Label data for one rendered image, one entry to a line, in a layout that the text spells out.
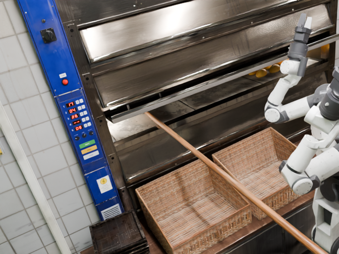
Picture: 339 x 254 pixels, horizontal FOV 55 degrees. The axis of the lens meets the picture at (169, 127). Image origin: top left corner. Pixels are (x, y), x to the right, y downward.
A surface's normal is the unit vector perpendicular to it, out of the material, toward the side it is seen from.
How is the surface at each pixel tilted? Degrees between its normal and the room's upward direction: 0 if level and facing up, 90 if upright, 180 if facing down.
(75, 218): 90
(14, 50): 90
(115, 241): 0
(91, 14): 90
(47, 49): 90
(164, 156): 70
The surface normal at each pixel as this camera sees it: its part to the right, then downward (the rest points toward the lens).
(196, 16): 0.35, 0.02
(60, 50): 0.44, 0.34
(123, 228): -0.18, -0.87
